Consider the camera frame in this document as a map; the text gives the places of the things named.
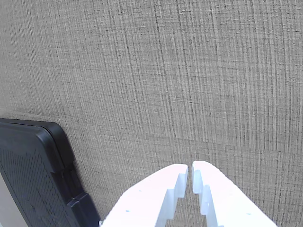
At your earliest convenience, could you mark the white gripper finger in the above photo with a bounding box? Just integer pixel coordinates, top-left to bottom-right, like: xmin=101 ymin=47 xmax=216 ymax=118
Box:
xmin=98 ymin=163 xmax=189 ymax=227
xmin=191 ymin=160 xmax=278 ymax=227

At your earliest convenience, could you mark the black textured plastic plate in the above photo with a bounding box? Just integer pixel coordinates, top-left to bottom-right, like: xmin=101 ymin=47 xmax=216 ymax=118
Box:
xmin=0 ymin=117 xmax=103 ymax=227

